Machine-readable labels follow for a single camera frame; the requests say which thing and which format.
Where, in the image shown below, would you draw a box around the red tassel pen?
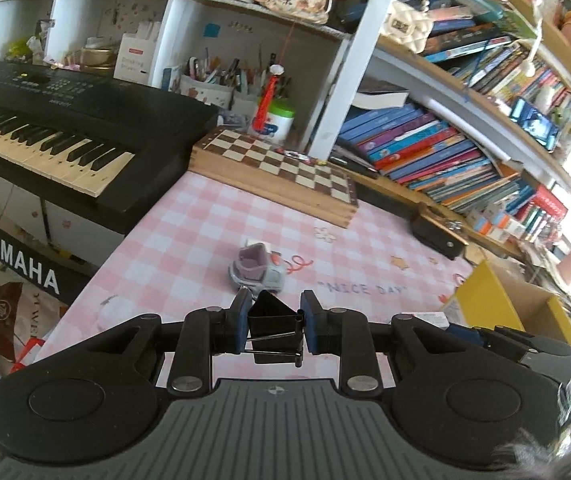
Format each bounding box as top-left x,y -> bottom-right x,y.
252,64 -> 286,134

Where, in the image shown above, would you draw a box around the black electronic keyboard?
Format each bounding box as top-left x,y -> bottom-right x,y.
0,60 -> 222,227

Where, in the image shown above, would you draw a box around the orange and white cartons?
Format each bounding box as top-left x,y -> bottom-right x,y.
464,205 -> 527,242

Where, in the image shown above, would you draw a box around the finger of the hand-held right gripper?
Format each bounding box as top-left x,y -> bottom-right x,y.
447,323 -> 571,362

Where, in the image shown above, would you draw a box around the black case with clasp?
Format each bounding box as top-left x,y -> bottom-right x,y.
411,203 -> 469,261

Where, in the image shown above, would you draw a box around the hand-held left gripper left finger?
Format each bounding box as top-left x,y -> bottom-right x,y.
81,290 -> 256,400

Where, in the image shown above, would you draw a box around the black binder clip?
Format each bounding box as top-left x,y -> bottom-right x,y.
246,290 -> 307,368

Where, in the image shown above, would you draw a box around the white box with red label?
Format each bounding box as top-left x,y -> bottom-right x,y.
113,33 -> 159,84

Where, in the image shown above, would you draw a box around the white framed wooden bookshelf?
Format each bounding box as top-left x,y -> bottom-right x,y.
309,0 -> 571,263

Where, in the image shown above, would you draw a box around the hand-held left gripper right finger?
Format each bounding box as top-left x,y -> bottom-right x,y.
299,290 -> 472,399

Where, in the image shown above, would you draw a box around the row of colourful books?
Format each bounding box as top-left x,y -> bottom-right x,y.
334,104 -> 569,242

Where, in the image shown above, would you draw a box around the white cubby shelf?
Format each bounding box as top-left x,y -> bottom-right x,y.
0,0 -> 352,153

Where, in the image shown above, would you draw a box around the white quilted handbag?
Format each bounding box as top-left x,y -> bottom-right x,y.
379,0 -> 436,54

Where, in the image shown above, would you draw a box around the black tablet with lit screen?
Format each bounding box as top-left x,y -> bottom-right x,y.
509,97 -> 561,154

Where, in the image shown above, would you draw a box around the grey purple toy sneaker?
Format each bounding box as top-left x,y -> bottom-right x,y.
227,242 -> 289,296

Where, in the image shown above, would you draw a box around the yellow cardboard box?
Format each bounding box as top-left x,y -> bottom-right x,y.
442,260 -> 571,357

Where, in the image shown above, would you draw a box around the brown paper bag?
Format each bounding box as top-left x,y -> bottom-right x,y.
0,282 -> 47,362

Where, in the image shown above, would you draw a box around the black keyboard stand panel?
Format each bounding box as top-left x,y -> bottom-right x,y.
0,205 -> 68,309

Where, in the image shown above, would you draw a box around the desktop with pink checked cloth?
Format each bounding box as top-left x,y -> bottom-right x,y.
34,169 -> 483,363

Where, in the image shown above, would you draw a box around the white pen holder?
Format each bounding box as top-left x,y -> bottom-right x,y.
180,73 -> 236,110

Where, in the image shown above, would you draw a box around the white jar with green lid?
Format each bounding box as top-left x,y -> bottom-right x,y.
259,99 -> 297,144

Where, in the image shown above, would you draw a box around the wooden chessboard box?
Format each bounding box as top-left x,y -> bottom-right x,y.
187,127 -> 361,229

